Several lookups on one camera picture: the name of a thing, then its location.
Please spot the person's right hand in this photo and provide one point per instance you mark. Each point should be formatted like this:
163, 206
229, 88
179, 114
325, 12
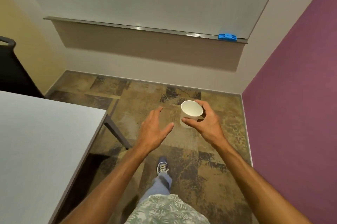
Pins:
209, 129

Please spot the person's left hand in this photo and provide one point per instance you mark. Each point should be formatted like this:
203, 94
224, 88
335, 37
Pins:
151, 133

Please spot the person's right thumb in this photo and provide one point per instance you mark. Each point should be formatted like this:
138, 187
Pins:
191, 122

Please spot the person's left thumb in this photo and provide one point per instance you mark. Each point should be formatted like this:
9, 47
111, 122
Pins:
166, 128

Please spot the white mug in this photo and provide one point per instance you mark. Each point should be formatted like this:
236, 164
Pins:
191, 110

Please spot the person's left forearm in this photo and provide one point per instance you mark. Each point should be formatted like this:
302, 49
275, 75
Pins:
115, 181

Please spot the person's right forearm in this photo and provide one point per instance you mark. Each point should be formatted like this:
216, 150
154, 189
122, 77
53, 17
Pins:
252, 179

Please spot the dark blue sneaker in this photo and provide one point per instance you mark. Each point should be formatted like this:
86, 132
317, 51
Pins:
162, 166

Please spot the blue jeans leg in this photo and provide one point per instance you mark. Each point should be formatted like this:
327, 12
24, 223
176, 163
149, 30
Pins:
158, 185

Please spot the leaf print shirt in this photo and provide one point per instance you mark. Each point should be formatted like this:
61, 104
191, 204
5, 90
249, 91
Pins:
165, 210

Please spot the blue whiteboard eraser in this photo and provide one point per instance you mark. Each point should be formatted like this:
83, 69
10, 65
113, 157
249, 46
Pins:
227, 37

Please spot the metal whiteboard tray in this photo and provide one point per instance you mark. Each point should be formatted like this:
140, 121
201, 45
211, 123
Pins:
147, 29

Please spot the grey table with dark legs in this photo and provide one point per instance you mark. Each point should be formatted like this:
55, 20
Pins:
39, 147

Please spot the black chair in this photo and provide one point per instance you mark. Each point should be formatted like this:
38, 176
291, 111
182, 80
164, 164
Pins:
14, 73

